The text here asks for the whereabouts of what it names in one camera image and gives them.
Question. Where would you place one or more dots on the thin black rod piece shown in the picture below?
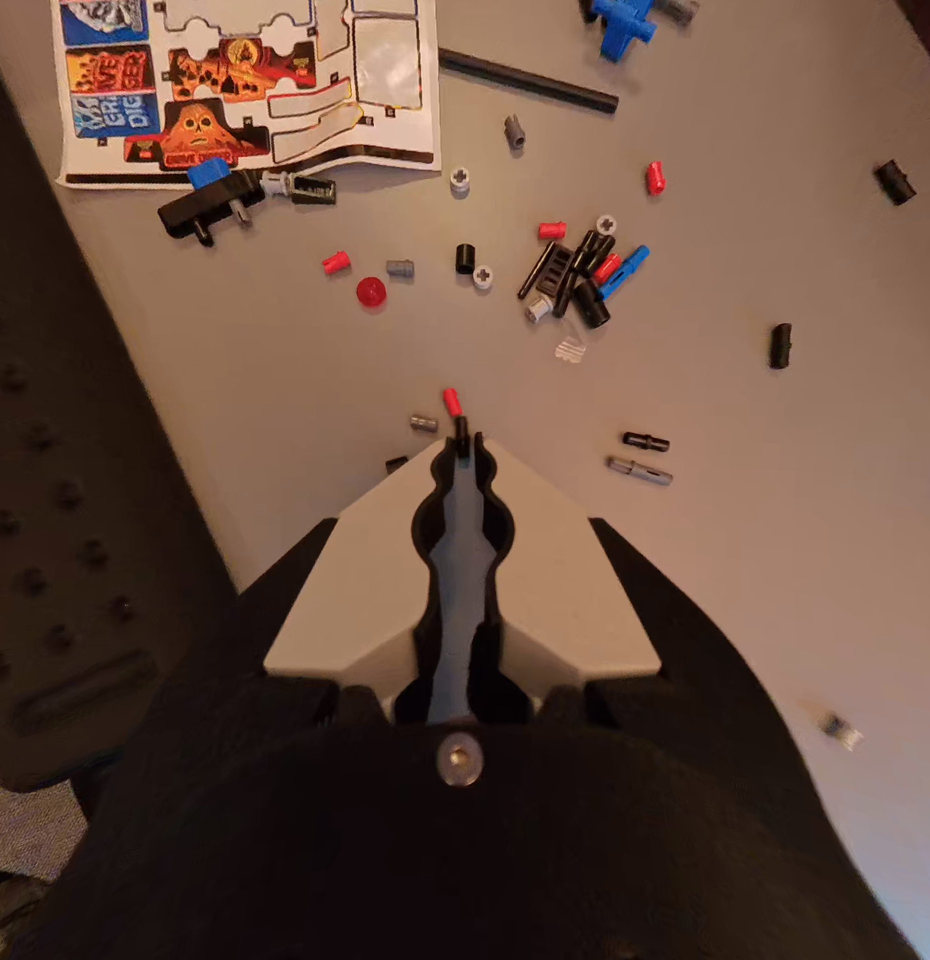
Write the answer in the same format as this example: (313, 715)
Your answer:
(528, 81)

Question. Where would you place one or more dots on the blue connector brick piece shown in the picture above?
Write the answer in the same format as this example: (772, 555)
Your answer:
(622, 30)

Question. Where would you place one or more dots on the small black pin piece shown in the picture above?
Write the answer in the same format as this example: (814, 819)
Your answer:
(461, 439)

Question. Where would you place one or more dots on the scattered small brick pieces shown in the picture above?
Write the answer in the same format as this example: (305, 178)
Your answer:
(585, 255)

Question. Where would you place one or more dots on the black perforated mat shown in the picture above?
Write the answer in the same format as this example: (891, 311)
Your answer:
(74, 450)

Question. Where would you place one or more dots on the black and blue brick piece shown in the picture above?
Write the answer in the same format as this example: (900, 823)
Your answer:
(202, 206)

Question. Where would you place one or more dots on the colourful sticker sheet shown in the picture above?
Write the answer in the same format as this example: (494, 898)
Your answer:
(405, 135)

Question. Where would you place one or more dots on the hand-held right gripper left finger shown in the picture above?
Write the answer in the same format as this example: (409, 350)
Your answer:
(345, 600)

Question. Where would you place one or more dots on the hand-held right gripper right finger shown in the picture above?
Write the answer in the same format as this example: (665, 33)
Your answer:
(577, 600)

